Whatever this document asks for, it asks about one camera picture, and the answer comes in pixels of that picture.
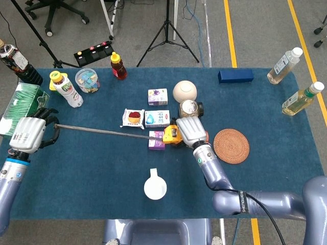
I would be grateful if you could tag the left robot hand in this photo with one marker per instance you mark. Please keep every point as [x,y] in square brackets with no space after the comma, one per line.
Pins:
[26,134]

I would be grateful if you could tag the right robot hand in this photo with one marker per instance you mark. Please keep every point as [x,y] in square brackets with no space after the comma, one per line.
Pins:
[191,130]

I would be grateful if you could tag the yellow tape measure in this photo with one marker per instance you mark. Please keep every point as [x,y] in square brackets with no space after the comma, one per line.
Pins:
[169,136]

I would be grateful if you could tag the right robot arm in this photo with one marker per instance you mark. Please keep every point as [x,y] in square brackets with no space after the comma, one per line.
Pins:
[217,173]

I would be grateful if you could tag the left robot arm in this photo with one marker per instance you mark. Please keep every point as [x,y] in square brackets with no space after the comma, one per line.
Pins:
[10,178]

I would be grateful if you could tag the glass jar with black lid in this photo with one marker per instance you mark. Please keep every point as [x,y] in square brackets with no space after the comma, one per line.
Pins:
[189,108]

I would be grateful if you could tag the green tissue box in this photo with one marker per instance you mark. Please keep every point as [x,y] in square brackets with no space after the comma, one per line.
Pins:
[23,102]

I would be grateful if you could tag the white blue milk carton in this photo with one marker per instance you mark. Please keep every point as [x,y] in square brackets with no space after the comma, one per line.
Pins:
[157,118]

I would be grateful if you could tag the purple milk carton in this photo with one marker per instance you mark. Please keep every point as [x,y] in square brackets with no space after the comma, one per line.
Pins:
[155,144]

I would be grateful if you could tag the cream ceramic bowl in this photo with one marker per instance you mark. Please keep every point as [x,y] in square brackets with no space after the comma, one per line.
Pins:
[185,89]

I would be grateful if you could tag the woven rattan coaster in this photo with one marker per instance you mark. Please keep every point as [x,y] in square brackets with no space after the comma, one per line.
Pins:
[231,146]

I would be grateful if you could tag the white purple drink carton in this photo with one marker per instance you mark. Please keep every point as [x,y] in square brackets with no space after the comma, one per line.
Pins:
[157,95]

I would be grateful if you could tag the white yogurt drink bottle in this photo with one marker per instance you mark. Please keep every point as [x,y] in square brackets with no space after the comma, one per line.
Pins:
[70,93]

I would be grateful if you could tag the snack packet with tart picture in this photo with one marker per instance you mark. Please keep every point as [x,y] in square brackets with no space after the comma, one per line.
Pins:
[132,118]

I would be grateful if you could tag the white plastic cup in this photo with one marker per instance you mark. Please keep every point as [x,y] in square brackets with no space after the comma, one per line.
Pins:
[155,187]

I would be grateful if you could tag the navy blue box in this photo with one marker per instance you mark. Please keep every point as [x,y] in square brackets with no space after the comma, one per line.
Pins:
[235,76]

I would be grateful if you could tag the blue table cloth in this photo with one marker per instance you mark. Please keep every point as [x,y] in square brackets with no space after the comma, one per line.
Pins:
[89,166]

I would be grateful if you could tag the dark sauce bottle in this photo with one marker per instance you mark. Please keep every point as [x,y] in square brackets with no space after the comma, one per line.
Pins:
[15,60]

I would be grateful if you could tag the clear jar of colourful clips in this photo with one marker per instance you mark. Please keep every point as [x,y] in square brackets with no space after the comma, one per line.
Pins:
[87,80]

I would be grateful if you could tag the honey bottle with yellow cap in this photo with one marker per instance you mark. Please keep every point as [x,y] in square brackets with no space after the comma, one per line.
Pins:
[118,69]

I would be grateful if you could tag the black tripod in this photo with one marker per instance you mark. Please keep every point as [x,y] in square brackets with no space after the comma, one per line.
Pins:
[38,38]
[167,25]

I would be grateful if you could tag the black foot pedal box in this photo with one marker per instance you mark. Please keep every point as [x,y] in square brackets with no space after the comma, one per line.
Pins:
[92,54]

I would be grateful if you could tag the grey robot torso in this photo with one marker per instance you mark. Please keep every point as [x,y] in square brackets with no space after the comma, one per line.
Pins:
[158,232]

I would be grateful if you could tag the clear bottle with pale liquid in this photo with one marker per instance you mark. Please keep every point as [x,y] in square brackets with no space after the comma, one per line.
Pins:
[281,67]

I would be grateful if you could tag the white stand leg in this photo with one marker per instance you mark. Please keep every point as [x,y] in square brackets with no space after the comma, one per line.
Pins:
[108,20]
[175,20]

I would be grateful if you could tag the yellow oil bottle green label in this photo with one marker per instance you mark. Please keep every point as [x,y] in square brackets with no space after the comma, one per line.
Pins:
[299,100]

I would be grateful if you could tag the black office chair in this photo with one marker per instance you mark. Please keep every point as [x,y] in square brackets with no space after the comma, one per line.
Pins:
[55,10]

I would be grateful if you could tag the black caster chair base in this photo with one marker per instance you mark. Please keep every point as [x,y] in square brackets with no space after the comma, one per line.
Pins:
[318,31]

